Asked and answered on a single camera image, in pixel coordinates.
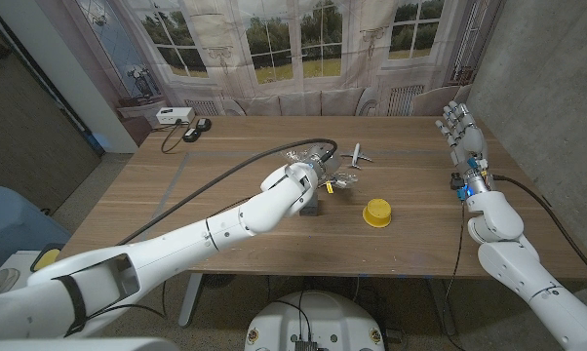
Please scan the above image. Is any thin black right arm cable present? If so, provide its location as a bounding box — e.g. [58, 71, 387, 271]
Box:
[442, 199, 466, 338]

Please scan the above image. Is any black torso cable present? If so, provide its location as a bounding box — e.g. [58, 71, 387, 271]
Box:
[272, 291, 315, 342]

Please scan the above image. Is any white power box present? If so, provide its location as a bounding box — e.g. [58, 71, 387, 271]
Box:
[155, 106, 196, 126]

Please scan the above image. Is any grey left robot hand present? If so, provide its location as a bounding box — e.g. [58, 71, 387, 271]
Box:
[300, 143, 344, 190]

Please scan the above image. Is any yellow and black pad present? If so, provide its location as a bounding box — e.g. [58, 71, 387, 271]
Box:
[29, 242, 66, 273]

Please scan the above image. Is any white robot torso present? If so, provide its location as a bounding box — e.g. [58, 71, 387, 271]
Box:
[244, 290, 386, 351]

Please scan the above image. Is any dark grey block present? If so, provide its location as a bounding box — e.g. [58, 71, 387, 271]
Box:
[298, 192, 320, 217]

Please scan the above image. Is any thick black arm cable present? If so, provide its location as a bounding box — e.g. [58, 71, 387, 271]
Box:
[115, 137, 338, 247]
[490, 174, 587, 287]

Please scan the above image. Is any grey table leg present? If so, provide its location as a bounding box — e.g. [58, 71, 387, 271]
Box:
[177, 272, 203, 328]
[427, 277, 458, 336]

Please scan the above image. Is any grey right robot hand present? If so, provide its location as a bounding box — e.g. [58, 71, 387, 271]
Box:
[434, 100, 494, 195]

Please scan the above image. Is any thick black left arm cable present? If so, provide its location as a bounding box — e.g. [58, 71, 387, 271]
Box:
[115, 137, 338, 247]

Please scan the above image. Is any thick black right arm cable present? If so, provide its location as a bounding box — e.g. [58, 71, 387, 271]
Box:
[490, 174, 587, 287]

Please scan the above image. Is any blue upholstered seat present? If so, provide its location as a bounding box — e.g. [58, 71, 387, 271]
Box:
[0, 185, 73, 279]

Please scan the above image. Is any white toy airplane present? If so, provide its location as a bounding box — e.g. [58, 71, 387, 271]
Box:
[338, 142, 373, 171]

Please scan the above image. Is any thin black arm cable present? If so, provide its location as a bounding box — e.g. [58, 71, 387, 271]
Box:
[86, 280, 169, 324]
[442, 199, 466, 338]

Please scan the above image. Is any yellow plastic cup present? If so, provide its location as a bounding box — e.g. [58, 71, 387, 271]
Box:
[362, 197, 393, 229]

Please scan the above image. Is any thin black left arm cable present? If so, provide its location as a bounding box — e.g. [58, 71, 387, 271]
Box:
[86, 280, 169, 324]

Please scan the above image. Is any printed window backdrop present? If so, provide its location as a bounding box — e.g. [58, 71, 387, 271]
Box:
[34, 0, 507, 147]

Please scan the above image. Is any black power box cable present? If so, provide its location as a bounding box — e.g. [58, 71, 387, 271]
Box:
[160, 120, 190, 155]

